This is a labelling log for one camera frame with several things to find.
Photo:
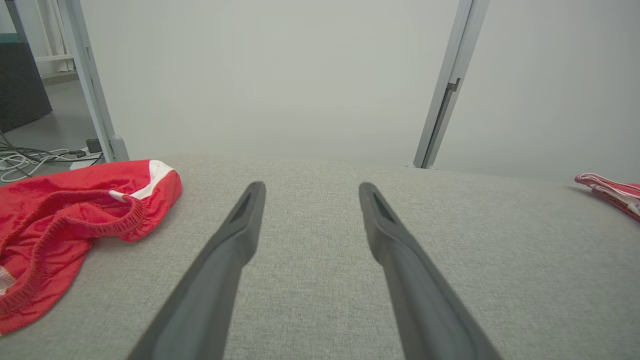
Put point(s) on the white power strip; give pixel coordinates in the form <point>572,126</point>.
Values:
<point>85,164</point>

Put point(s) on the grey partition leg with caster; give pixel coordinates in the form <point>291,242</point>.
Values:
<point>85,75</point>

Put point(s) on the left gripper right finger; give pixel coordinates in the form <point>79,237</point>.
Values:
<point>430,320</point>

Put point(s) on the red basketball jersey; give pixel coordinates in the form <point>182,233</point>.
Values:
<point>620,197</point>

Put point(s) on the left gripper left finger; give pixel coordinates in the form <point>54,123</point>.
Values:
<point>200,310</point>

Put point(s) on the grey partition post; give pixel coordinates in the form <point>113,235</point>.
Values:
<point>452,65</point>

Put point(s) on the red shorts with white band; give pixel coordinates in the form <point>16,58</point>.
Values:
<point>50,210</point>

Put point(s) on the dark cabinet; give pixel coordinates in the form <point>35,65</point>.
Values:
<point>20,85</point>

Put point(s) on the black power adapter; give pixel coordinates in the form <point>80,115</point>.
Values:
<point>94,145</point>

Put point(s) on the white shelf frame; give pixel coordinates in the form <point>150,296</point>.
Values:
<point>52,58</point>

